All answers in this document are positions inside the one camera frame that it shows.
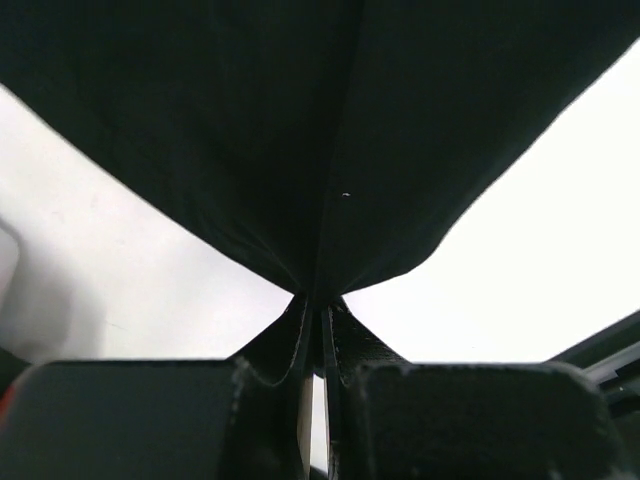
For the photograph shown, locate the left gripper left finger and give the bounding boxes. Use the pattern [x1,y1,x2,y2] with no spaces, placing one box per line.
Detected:
[1,295,312,479]

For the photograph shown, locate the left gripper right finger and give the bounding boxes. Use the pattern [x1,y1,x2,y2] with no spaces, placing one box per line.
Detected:
[320,301,639,479]

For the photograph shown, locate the black printed t shirt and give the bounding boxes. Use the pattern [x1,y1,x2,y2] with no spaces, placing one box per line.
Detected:
[0,0,640,301]

